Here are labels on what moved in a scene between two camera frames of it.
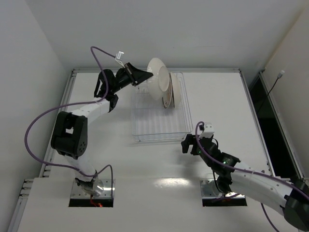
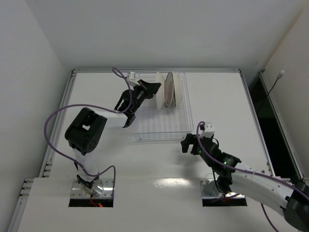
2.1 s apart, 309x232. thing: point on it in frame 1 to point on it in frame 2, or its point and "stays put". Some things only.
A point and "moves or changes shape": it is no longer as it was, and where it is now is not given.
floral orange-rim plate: [176, 83] stays put
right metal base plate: [209, 191] stays put
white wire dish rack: [152, 122] stays put
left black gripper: [132, 75] to [146, 89]
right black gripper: [191, 144] stays put
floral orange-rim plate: [158, 84] moves or changes shape
